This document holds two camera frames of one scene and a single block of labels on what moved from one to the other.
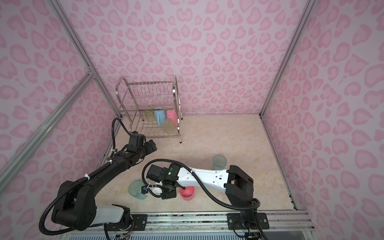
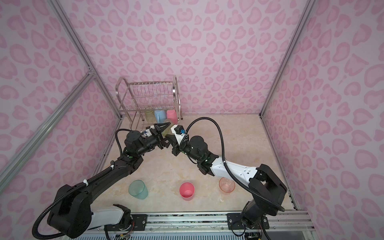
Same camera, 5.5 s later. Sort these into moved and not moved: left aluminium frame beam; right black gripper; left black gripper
Moved: left black gripper; right black gripper
Not moved: left aluminium frame beam
